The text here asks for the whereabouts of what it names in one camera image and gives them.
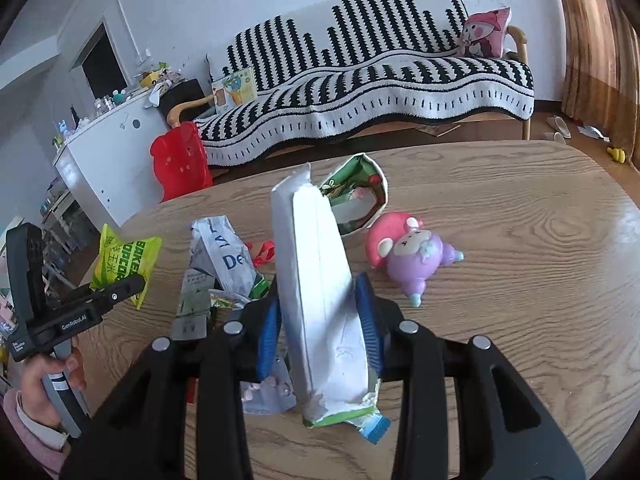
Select wooden sofa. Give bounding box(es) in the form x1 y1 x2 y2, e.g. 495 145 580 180
167 0 535 171

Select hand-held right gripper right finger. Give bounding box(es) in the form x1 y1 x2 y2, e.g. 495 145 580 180
352 272 586 480

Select silver crumpled wrapper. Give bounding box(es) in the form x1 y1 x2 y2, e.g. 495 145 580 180
240 355 297 416

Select teal blue packet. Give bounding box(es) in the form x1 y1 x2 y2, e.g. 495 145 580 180
350 407 392 445

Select cluttered storage shelf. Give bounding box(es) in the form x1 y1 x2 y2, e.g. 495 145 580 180
37 180 101 281

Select white carton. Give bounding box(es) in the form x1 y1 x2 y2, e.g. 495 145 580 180
271 162 383 428

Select red twisted wrapper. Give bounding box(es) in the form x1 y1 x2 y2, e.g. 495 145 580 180
249 241 277 268

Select pink cartoon cushion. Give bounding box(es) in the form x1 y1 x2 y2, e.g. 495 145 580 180
459 7 512 59

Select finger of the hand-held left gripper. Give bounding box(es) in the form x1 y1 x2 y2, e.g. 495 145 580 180
75 276 147 318

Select open green snack bag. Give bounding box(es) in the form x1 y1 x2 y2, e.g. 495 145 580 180
319 154 389 236

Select black white patterned blanket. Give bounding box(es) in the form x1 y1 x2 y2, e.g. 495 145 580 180
192 0 535 168

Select black box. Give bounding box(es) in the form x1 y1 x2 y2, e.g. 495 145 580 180
157 80 206 123

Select green yellow popcorn bag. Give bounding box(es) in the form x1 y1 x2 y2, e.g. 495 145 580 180
90 223 163 309

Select white cabinet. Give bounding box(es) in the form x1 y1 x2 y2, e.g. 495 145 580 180
52 91 173 228

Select pale green flattened carton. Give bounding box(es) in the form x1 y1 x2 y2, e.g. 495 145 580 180
171 267 213 343

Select colourful picture book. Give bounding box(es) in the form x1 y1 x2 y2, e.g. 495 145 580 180
211 67 258 115

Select brown striped curtain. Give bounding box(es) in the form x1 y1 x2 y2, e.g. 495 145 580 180
550 0 640 171

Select person's left hand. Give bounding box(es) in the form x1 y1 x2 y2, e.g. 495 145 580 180
20 347 87 431

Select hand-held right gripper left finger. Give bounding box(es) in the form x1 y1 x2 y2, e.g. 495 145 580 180
60 275 283 480

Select person's left forearm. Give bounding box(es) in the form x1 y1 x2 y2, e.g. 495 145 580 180
0 390 71 477

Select pink purple plush toy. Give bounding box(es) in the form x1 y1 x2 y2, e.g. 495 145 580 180
364 211 465 308

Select red plastic chair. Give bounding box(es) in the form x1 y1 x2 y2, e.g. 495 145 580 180
150 121 213 203

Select white blue bag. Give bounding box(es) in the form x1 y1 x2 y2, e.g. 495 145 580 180
190 215 271 306

